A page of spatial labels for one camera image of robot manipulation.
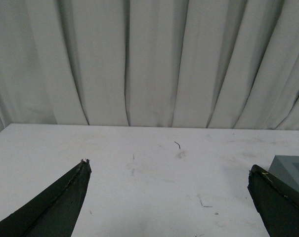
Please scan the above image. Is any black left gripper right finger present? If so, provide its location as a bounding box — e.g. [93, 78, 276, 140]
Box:
[247, 164, 299, 237]

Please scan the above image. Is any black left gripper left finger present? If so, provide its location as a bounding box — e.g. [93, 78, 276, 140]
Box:
[0, 160, 91, 237]

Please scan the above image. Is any white pleated curtain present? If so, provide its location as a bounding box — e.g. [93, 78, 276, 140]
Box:
[0, 0, 299, 132]

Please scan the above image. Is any gray base block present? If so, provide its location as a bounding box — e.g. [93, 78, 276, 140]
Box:
[268, 155, 299, 192]

